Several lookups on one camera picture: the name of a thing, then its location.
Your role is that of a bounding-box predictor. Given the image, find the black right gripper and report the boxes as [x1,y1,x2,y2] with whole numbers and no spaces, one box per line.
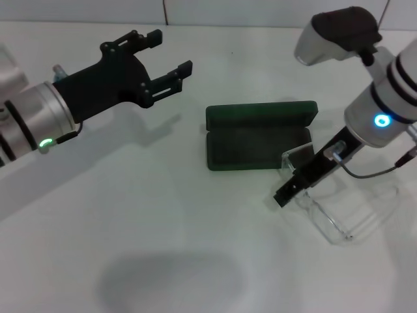
[272,125,363,209]

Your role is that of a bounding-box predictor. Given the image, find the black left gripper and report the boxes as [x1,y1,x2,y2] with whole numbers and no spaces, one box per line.
[53,29,194,125]

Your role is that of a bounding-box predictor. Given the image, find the clear white glasses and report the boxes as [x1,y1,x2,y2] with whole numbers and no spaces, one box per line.
[280,142,400,246]

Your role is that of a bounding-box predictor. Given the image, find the green glasses case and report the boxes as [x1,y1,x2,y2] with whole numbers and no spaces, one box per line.
[205,100,319,172]

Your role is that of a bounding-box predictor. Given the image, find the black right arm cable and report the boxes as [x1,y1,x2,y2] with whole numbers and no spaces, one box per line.
[325,128,417,179]

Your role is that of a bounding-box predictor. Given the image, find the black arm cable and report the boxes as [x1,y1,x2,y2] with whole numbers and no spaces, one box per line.
[57,122,84,145]
[325,128,417,179]

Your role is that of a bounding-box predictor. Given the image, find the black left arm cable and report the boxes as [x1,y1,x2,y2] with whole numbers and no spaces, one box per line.
[57,122,84,145]

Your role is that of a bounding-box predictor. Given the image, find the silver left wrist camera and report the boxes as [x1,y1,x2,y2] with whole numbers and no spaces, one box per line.
[0,44,29,98]

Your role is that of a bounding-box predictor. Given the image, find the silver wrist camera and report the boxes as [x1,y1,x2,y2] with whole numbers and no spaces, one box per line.
[294,6,383,67]
[0,44,29,98]

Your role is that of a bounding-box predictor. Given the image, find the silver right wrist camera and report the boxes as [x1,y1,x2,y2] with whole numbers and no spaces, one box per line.
[294,6,383,67]

